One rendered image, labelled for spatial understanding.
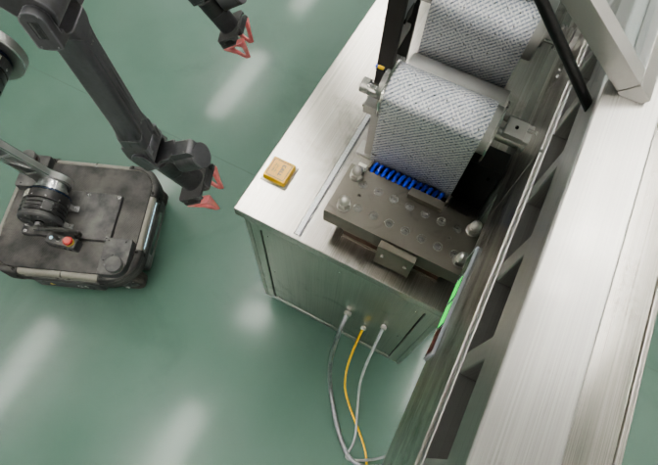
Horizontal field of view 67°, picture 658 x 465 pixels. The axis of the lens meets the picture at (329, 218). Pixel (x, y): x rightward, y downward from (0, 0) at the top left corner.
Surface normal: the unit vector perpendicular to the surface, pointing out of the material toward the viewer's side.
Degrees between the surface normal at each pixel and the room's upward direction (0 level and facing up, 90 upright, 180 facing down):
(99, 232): 0
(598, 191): 0
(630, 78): 90
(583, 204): 0
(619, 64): 90
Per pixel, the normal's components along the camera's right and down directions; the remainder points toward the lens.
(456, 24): -0.46, 0.81
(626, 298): 0.04, -0.43
